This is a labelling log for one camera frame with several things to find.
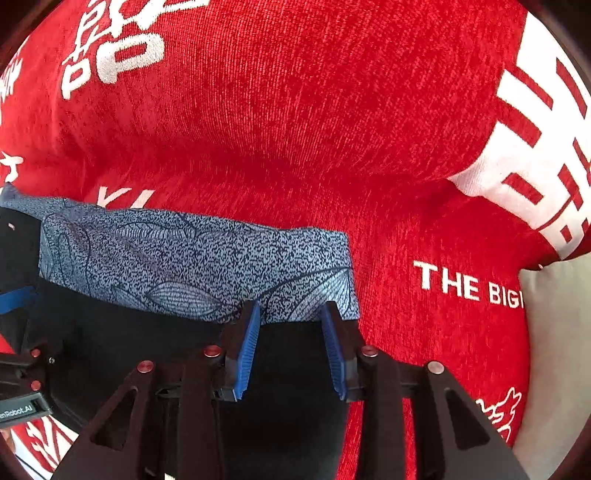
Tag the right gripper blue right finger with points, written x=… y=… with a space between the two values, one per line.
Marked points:
x=343 y=341

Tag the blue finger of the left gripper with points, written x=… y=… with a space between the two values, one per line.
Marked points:
x=16 y=299

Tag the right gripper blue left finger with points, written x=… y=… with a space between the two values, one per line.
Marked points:
x=239 y=344

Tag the black and blue patterned pants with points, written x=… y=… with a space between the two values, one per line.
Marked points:
x=118 y=286

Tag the beige cushion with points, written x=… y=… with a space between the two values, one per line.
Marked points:
x=557 y=305

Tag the red bedspread with white characters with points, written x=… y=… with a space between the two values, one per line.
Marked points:
x=415 y=127

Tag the red white character pillow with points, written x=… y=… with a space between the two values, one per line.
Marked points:
x=545 y=152

